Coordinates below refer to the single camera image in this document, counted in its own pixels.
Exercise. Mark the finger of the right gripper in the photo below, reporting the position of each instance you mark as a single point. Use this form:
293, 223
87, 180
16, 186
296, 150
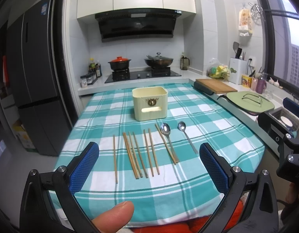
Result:
291, 106
275, 129

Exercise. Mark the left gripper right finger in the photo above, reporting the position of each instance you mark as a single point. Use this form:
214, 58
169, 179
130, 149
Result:
260, 213

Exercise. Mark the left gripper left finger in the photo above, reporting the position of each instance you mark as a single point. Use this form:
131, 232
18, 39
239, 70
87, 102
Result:
37, 213

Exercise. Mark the steel spoon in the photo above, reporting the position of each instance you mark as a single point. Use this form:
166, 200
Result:
165, 129
182, 127

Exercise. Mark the person's right hand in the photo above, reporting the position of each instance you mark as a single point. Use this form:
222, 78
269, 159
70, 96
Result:
292, 194

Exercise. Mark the person's left hand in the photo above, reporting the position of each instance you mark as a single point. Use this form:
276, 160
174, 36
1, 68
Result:
116, 218

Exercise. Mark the green pan lid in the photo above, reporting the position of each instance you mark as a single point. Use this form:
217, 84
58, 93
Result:
250, 101

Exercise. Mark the purple cup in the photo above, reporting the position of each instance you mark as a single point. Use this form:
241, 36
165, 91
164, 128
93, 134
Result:
261, 85

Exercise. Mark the yellow box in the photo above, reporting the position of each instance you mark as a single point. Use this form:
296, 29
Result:
246, 81

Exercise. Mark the wooden cutting board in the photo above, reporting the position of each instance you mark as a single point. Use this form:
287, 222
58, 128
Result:
216, 86

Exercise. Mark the white utensil canister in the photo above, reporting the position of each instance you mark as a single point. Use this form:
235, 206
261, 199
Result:
237, 68

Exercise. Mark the plastic bag with vegetables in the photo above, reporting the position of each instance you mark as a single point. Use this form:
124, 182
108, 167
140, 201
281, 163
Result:
217, 70

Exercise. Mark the black tray under board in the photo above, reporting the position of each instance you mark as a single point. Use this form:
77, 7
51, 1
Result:
202, 88

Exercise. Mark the cardboard box on floor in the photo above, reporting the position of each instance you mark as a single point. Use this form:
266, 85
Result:
23, 136

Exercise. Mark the hanging snack bag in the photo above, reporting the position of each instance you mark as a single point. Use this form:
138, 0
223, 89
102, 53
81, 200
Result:
245, 22

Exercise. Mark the teal white checkered tablecloth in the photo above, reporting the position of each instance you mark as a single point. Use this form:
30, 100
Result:
181, 192

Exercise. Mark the cream plastic utensil holder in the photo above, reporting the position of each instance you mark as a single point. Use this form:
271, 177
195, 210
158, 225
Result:
150, 103

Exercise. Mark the black wok glass lid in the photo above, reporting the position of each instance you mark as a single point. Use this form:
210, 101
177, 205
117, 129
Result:
158, 61

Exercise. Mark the black refrigerator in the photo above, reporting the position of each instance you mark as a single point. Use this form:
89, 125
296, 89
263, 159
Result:
35, 85

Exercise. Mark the black gas stove top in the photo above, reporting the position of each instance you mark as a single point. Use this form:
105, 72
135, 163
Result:
127, 75

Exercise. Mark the spice jar rack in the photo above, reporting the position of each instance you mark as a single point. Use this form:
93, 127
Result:
88, 79

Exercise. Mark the black pot orange lid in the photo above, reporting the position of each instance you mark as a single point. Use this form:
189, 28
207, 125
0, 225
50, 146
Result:
119, 64

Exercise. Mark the black range hood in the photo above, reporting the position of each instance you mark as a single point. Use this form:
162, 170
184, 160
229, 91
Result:
137, 23

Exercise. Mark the sauce bottles group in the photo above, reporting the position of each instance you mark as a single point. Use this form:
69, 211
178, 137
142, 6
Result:
95, 67

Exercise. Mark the dark glass jar with handle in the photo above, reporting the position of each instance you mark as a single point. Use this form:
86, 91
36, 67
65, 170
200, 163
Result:
184, 62

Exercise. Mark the wire trivet on wall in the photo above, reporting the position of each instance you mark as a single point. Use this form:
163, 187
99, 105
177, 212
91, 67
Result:
256, 13

